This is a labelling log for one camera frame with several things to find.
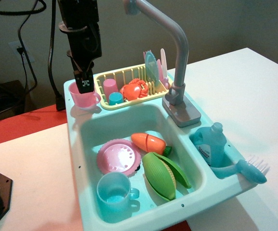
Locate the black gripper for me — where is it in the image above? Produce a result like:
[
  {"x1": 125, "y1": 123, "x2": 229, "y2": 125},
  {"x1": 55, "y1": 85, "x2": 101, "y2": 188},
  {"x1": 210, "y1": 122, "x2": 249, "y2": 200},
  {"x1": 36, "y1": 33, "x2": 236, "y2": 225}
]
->
[{"x1": 58, "y1": 21, "x2": 103, "y2": 94}]

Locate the pink toy cup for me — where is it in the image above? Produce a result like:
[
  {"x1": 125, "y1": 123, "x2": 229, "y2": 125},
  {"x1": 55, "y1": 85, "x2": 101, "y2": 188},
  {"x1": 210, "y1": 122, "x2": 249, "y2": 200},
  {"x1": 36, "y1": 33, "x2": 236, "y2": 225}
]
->
[{"x1": 68, "y1": 82, "x2": 101, "y2": 108}]

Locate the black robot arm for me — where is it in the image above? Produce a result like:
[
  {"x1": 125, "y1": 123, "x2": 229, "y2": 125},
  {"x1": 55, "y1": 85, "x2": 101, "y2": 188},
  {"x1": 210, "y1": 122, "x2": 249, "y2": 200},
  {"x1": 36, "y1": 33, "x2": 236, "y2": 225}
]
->
[{"x1": 58, "y1": 0, "x2": 102, "y2": 94}]

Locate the teal toy sink unit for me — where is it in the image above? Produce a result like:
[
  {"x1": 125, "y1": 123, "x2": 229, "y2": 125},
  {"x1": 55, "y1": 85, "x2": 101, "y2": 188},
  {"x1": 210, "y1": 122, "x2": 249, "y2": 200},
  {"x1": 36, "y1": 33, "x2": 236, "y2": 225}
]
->
[{"x1": 64, "y1": 81, "x2": 254, "y2": 231}]

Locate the light blue toy cup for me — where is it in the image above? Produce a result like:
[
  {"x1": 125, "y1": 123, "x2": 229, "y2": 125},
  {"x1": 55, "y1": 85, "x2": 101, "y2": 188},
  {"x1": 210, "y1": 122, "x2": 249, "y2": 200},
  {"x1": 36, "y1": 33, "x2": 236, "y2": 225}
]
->
[{"x1": 96, "y1": 172, "x2": 140, "y2": 212}]

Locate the pink tumbler in rack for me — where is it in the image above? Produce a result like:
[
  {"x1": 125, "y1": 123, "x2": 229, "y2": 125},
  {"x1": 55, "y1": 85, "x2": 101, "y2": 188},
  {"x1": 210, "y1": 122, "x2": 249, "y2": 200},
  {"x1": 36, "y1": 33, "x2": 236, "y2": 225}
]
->
[{"x1": 103, "y1": 78, "x2": 119, "y2": 102}]

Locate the blue tumbler in rack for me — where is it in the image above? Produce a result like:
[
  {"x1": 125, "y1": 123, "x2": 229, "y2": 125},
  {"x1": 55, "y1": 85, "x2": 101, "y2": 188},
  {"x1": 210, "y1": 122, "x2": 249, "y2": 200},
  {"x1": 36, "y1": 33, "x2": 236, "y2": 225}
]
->
[{"x1": 109, "y1": 92, "x2": 124, "y2": 106}]

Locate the yellow dish rack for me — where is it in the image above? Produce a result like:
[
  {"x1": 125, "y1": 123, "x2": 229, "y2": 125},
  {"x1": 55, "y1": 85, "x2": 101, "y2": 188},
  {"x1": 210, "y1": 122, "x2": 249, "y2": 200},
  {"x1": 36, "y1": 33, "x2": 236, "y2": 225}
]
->
[{"x1": 94, "y1": 64, "x2": 173, "y2": 110}]

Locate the orange toy crab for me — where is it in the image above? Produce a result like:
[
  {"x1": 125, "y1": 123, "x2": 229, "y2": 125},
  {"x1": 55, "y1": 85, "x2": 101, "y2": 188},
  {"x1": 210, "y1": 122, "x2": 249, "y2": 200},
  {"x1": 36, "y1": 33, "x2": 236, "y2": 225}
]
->
[{"x1": 119, "y1": 78, "x2": 149, "y2": 101}]

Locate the blue plate in rack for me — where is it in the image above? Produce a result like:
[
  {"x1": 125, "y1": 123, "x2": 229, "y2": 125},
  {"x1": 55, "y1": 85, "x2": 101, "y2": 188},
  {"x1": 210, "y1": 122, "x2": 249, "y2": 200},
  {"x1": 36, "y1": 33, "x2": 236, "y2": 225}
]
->
[{"x1": 144, "y1": 51, "x2": 159, "y2": 83}]

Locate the pink utensil in rack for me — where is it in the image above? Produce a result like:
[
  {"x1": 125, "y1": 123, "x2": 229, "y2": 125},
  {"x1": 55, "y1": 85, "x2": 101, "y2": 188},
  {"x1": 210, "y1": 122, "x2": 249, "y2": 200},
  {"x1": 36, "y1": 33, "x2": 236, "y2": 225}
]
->
[{"x1": 160, "y1": 48, "x2": 170, "y2": 90}]

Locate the pink toy plate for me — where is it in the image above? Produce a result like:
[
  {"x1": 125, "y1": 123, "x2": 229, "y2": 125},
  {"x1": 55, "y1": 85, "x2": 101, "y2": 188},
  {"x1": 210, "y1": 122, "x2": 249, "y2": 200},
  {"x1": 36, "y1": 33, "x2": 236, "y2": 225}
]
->
[{"x1": 96, "y1": 139, "x2": 141, "y2": 176}]

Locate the orange toy carrot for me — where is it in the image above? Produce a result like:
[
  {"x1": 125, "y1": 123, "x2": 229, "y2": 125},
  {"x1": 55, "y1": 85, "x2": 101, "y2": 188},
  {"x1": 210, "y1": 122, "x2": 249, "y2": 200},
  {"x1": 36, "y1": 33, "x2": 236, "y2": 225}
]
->
[{"x1": 131, "y1": 133, "x2": 172, "y2": 156}]

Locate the grey toy faucet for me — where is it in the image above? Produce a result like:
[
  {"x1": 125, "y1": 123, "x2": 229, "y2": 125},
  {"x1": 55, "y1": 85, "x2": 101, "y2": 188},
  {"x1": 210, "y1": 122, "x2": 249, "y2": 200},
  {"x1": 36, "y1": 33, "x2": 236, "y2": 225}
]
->
[{"x1": 123, "y1": 0, "x2": 201, "y2": 128}]

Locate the green toy corn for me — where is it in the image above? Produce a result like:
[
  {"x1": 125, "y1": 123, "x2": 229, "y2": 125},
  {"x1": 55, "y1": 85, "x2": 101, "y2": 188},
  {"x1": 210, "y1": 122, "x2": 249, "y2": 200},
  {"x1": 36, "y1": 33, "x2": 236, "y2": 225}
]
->
[{"x1": 142, "y1": 152, "x2": 191, "y2": 201}]

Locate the blue toy soap bottle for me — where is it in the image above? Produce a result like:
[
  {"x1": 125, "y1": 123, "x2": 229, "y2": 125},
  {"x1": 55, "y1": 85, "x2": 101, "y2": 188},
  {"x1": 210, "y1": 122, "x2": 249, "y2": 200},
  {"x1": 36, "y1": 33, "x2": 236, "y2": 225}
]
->
[{"x1": 190, "y1": 122, "x2": 227, "y2": 167}]

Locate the blue toy dish brush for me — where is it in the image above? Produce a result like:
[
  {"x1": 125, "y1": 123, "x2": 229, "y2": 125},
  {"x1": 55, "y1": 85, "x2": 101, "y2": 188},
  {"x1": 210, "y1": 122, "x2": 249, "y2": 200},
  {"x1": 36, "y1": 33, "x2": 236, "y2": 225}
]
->
[{"x1": 211, "y1": 156, "x2": 270, "y2": 184}]

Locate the white wall outlet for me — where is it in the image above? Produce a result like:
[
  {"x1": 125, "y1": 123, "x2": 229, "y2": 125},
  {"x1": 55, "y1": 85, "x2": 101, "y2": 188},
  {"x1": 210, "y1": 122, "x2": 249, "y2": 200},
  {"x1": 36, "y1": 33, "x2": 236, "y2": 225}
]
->
[{"x1": 8, "y1": 41, "x2": 35, "y2": 64}]

